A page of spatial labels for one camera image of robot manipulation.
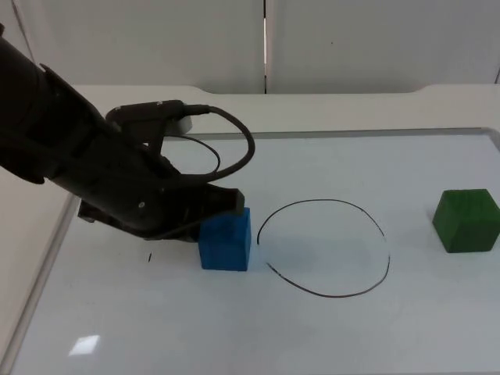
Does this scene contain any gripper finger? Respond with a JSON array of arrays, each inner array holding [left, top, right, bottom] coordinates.
[[196, 183, 247, 227], [145, 221, 202, 244]]

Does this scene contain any blue cube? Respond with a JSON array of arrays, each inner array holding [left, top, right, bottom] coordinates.
[[198, 206, 252, 272]]

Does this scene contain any green cube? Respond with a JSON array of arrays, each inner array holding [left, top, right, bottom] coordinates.
[[431, 188, 500, 255]]

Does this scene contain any grey-framed whiteboard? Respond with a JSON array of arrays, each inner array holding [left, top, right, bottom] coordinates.
[[0, 127, 500, 375]]

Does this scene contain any thin black cable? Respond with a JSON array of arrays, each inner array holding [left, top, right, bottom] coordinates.
[[167, 134, 221, 177]]

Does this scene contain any thick black cable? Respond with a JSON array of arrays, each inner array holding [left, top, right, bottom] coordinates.
[[181, 103, 256, 184]]

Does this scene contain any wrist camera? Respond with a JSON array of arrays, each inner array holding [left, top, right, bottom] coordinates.
[[105, 98, 195, 136]]

